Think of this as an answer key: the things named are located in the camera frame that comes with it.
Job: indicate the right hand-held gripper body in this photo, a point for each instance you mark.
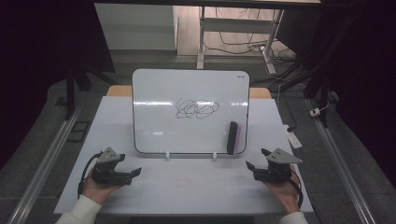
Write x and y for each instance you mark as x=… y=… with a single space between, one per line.
x=275 y=168

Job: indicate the wooden board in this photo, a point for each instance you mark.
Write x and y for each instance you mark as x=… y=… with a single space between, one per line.
x=120 y=91

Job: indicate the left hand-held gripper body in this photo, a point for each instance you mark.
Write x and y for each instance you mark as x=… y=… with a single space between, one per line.
x=107 y=165

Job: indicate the black stand legs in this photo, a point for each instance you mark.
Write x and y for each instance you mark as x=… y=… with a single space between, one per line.
x=311 y=84
x=71 y=90

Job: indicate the person's left hand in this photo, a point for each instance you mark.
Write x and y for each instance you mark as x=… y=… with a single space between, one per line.
x=98 y=191

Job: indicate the white whiteboard with black rim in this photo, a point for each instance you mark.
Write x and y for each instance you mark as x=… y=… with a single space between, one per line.
x=162 y=124

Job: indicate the white whiteboard stand clip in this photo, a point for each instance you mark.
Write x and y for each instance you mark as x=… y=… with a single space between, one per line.
x=214 y=155
x=167 y=155

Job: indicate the small white adapter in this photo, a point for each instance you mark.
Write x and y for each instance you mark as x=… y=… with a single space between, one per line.
x=315 y=112

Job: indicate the dark curtain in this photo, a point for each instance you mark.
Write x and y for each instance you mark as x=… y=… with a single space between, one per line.
x=367 y=77
x=37 y=46

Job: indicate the black and purple eraser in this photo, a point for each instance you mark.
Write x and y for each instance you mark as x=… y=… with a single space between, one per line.
x=232 y=138

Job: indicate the white power strip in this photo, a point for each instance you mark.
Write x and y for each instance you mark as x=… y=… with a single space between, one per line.
x=293 y=138

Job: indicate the person's right hand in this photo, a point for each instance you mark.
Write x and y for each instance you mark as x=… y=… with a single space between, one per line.
x=285 y=194

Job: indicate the white cabinet panel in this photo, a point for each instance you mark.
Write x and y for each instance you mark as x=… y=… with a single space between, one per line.
x=137 y=28

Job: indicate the black floor frame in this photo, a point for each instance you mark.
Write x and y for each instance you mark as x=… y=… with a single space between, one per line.
x=79 y=131

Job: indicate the aluminium rail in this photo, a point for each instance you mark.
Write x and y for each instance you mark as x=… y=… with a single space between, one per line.
x=43 y=168
x=342 y=165

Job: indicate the white desk frame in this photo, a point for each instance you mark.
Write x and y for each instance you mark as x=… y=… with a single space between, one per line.
x=236 y=25

